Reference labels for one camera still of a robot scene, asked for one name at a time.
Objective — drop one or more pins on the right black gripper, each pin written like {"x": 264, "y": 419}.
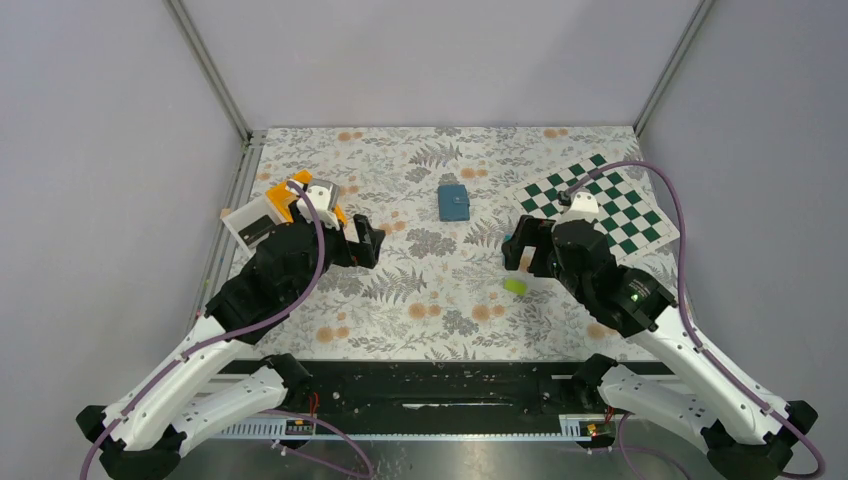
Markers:
{"x": 530, "y": 244}

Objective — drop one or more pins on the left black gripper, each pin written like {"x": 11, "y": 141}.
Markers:
{"x": 351, "y": 240}

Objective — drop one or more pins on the blue card holder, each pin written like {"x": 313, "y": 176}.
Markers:
{"x": 453, "y": 203}

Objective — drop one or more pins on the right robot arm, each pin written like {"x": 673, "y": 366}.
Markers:
{"x": 745, "y": 431}

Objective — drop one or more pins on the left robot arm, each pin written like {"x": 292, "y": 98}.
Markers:
{"x": 145, "y": 434}

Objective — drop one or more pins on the lime green block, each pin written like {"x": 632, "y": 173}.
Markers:
{"x": 515, "y": 286}

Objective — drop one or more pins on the floral table mat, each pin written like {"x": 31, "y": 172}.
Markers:
{"x": 437, "y": 291}

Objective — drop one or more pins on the orange plastic bin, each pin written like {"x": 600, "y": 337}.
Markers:
{"x": 285, "y": 197}

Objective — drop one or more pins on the black item in white bin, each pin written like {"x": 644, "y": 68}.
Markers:
{"x": 256, "y": 231}

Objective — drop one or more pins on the green white chessboard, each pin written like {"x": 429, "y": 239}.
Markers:
{"x": 630, "y": 218}

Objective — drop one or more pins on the white plastic bin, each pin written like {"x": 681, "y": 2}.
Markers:
{"x": 237, "y": 219}

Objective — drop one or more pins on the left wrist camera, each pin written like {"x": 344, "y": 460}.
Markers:
{"x": 323, "y": 195}

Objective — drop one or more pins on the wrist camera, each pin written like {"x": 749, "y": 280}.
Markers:
{"x": 323, "y": 195}
{"x": 579, "y": 206}

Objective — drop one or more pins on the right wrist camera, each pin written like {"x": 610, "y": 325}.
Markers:
{"x": 579, "y": 206}

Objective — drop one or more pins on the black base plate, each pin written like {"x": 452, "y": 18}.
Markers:
{"x": 433, "y": 398}

